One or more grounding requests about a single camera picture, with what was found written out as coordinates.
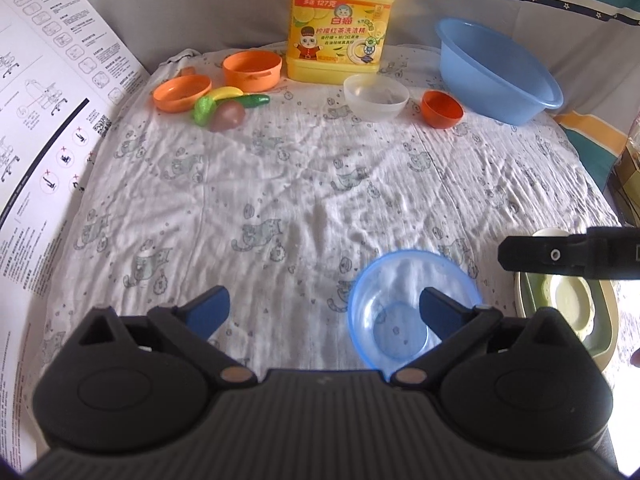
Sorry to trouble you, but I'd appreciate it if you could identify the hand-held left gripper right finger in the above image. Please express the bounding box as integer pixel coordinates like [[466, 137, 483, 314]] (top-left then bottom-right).
[[391, 287, 569, 387]]

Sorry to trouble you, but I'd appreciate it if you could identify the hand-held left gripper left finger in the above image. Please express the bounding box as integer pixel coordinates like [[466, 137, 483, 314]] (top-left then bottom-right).
[[75, 286, 256, 387]]

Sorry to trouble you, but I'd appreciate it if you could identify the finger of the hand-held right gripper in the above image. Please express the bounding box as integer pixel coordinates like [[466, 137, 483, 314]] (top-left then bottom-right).
[[498, 227, 640, 281]]

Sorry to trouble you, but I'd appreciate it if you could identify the green square plate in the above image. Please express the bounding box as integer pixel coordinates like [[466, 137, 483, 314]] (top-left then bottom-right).
[[520, 274, 614, 362]]

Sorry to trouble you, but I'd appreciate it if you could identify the white oval plate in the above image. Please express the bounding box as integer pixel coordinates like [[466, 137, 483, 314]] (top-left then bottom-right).
[[514, 227, 621, 372]]

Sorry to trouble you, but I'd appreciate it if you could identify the blue translucent bowl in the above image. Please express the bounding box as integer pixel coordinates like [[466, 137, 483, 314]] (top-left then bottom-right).
[[347, 250, 484, 381]]

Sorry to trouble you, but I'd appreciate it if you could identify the yellow scalloped small plate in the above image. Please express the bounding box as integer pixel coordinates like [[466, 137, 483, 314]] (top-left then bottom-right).
[[542, 276, 604, 347]]

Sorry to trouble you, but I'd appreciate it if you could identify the cardboard box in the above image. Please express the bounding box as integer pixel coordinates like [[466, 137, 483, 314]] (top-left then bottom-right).
[[606, 115, 640, 227]]

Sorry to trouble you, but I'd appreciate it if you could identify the white cat print blanket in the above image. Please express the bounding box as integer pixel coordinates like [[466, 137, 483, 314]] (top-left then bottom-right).
[[30, 42, 627, 392]]

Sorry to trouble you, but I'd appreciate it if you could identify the dark orange small bowl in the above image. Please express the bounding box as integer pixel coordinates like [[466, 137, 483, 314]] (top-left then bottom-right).
[[420, 89, 465, 130]]

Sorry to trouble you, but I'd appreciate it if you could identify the blue plastic basin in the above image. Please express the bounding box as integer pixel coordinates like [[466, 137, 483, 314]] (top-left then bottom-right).
[[434, 18, 565, 127]]

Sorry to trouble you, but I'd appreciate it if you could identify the pink toy onion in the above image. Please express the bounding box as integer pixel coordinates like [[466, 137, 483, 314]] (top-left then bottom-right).
[[208, 101, 247, 134]]

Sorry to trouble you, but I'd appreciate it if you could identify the green toy leafy vegetable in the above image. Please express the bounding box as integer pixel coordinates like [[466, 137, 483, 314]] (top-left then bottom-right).
[[193, 95, 219, 127]]

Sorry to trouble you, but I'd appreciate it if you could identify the orange shallow dish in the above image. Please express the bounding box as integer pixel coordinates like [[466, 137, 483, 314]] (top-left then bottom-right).
[[152, 74, 213, 113]]

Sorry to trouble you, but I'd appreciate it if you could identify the clear plastic bowl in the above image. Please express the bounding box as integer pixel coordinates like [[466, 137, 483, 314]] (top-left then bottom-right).
[[343, 74, 410, 122]]

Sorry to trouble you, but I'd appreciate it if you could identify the white printed instruction sheet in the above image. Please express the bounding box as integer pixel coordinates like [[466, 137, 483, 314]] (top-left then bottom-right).
[[0, 0, 151, 471]]

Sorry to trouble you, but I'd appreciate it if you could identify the yellow detergent pump bottle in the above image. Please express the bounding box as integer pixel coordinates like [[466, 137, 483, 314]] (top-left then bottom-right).
[[286, 0, 392, 86]]

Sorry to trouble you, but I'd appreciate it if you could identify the orange bowl with handles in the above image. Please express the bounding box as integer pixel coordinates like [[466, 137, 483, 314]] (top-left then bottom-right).
[[222, 50, 283, 89]]

